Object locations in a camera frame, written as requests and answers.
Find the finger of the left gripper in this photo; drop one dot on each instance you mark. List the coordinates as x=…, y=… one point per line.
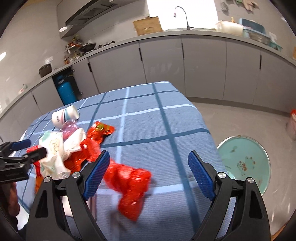
x=7, y=148
x=36, y=155

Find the steel bowl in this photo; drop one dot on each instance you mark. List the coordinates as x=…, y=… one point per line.
x=259, y=37

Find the teal enamel basin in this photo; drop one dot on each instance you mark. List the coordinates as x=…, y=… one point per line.
x=245, y=157

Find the pink bucket red bag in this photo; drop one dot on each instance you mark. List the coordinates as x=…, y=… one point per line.
x=291, y=125

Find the curved sink faucet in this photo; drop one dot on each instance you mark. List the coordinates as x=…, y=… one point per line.
x=181, y=19

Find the white plastic tub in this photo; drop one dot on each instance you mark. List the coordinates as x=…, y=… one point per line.
x=229, y=28

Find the grey kitchen cabinet run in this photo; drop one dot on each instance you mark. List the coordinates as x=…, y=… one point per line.
x=205, y=65

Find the condiment bottles on counter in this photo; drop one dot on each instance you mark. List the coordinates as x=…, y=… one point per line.
x=72, y=52

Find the white plastic bag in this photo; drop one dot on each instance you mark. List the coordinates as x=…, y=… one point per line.
x=59, y=150

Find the black pot on counter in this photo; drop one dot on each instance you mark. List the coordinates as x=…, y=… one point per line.
x=45, y=70

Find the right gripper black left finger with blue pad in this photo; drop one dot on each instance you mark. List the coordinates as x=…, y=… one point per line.
x=47, y=220

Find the blue dish rack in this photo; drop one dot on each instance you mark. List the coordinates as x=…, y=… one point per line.
x=249, y=24

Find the pink plastic bag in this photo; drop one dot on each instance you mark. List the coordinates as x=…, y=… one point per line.
x=68, y=128

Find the red snack packet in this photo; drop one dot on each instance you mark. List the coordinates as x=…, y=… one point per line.
x=98, y=131

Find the range hood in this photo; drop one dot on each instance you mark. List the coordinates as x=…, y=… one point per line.
x=90, y=12

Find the small teal tray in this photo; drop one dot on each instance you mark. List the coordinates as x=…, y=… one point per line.
x=275, y=46

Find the red plastic wrapper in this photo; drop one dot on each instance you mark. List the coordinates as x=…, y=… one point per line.
x=132, y=183

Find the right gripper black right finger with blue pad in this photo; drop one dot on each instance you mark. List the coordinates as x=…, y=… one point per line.
x=237, y=210

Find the hand holding other gripper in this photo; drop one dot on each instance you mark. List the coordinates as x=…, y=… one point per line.
x=13, y=207

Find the wooden cutting board left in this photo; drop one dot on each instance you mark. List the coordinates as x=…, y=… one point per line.
x=147, y=26

